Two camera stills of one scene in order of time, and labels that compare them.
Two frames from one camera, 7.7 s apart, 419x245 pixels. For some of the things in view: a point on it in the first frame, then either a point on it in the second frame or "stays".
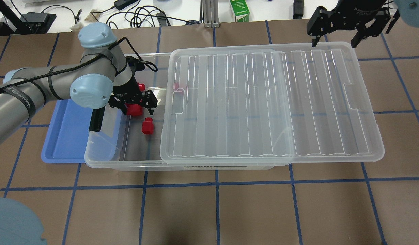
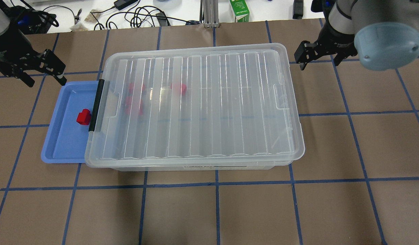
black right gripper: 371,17 to 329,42
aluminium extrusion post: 210,13 stays
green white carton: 240,10 stays
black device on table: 298,9 stays
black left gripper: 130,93 to 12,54
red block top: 141,87 stays
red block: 133,109 to 84,117
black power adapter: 120,4 stays
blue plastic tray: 65,142 stays
